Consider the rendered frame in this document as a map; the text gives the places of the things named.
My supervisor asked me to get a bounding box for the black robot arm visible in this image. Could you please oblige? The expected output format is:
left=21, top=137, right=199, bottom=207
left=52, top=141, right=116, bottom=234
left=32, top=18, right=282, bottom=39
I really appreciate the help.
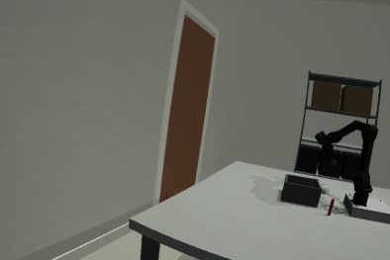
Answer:
left=315, top=121, right=378, bottom=207

